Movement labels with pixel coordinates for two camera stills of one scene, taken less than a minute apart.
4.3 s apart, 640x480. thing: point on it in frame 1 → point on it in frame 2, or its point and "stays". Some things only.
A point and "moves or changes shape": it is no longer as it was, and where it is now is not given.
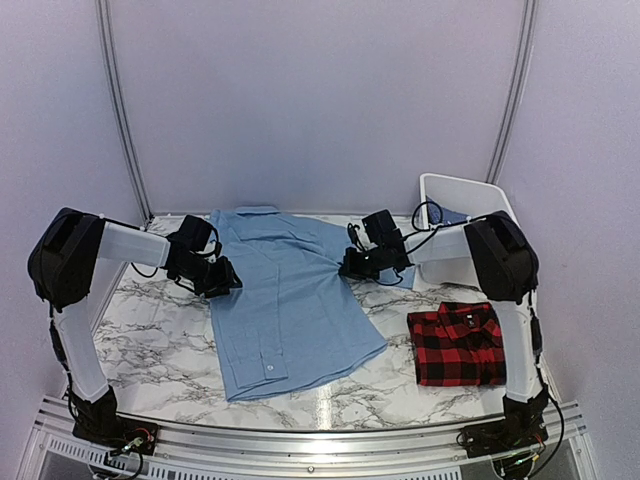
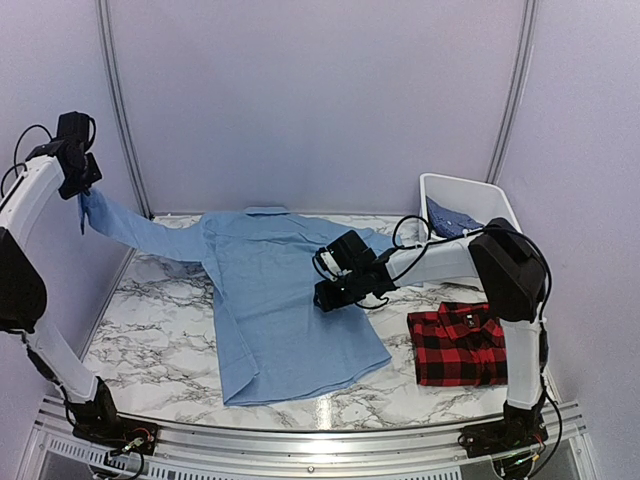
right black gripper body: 369,267 → 351,293
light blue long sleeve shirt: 296,318 moves or changes shape
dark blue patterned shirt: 438,214 stays
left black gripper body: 204,277 → 81,178
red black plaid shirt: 461,344 stays
